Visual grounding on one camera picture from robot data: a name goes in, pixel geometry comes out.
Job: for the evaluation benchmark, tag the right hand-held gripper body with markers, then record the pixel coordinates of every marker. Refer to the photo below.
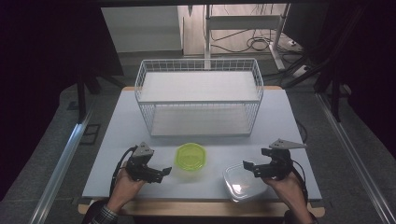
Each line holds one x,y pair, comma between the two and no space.
280,161

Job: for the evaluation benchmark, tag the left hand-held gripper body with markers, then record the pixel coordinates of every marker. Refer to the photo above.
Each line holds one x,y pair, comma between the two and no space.
139,161

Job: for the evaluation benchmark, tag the translucent square plastic container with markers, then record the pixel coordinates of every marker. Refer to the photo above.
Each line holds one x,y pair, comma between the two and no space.
243,186

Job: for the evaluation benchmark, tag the green lidded round container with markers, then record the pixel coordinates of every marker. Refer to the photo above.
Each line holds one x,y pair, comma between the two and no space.
190,158

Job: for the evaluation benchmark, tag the person's right hand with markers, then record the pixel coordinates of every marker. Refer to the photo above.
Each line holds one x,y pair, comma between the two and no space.
289,189

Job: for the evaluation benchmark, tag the person's left hand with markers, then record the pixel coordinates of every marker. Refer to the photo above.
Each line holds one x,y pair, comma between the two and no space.
125,190

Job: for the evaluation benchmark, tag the black metal stand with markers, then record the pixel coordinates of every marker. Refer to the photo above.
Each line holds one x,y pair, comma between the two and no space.
81,99
335,99

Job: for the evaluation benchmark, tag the white power strip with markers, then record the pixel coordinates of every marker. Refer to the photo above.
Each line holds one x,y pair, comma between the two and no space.
301,71

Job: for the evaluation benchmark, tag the white cabinet panel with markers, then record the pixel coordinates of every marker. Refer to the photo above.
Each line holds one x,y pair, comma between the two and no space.
143,28

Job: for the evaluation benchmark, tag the black floor frame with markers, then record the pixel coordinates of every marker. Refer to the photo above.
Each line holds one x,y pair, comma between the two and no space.
90,133

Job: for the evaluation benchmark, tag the aluminium rail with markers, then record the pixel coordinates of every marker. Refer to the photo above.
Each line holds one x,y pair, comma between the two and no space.
358,155
60,168

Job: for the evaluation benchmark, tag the white metal desk frame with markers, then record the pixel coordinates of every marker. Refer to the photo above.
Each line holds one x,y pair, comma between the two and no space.
208,31

